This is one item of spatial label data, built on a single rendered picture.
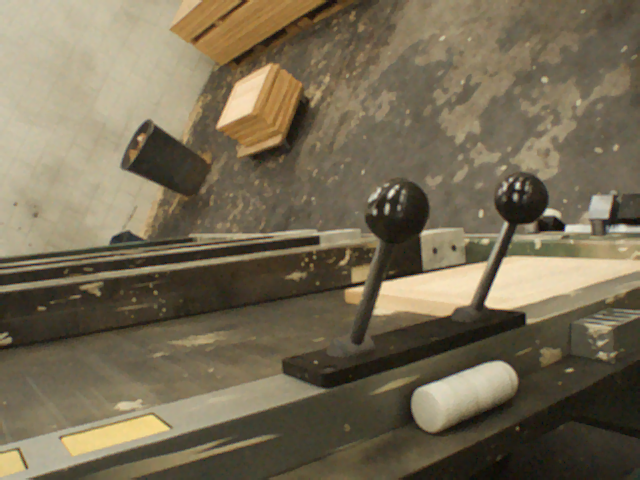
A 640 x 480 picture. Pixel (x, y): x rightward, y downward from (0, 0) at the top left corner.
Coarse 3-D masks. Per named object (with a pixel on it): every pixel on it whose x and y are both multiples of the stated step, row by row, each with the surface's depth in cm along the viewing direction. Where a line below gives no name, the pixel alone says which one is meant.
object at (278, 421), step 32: (608, 288) 56; (544, 320) 46; (448, 352) 39; (480, 352) 41; (512, 352) 44; (544, 352) 46; (256, 384) 35; (288, 384) 35; (352, 384) 34; (384, 384) 36; (416, 384) 38; (128, 416) 31; (160, 416) 31; (192, 416) 30; (224, 416) 30; (256, 416) 31; (288, 416) 32; (320, 416) 33; (352, 416) 34; (384, 416) 36; (0, 448) 27; (32, 448) 27; (64, 448) 27; (128, 448) 27; (160, 448) 28; (192, 448) 28; (224, 448) 29; (256, 448) 31; (288, 448) 32; (320, 448) 33
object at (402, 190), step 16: (384, 192) 31; (400, 192) 31; (416, 192) 32; (368, 208) 32; (384, 208) 31; (400, 208) 31; (416, 208) 31; (368, 224) 32; (384, 224) 31; (400, 224) 31; (416, 224) 31; (384, 240) 32; (400, 240) 32; (384, 256) 34; (368, 272) 35; (384, 272) 34; (368, 288) 35; (368, 304) 35; (368, 320) 36; (352, 336) 37; (368, 336) 38; (336, 352) 37; (352, 352) 36; (368, 352) 37
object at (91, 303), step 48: (432, 240) 111; (0, 288) 71; (48, 288) 71; (96, 288) 75; (144, 288) 79; (192, 288) 83; (240, 288) 87; (288, 288) 92; (0, 336) 68; (48, 336) 71
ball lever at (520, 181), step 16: (512, 176) 39; (528, 176) 39; (496, 192) 40; (512, 192) 38; (528, 192) 38; (544, 192) 38; (496, 208) 40; (512, 208) 38; (528, 208) 38; (544, 208) 39; (512, 224) 40; (528, 224) 39; (496, 256) 41; (496, 272) 42; (480, 288) 43; (480, 304) 43; (464, 320) 43
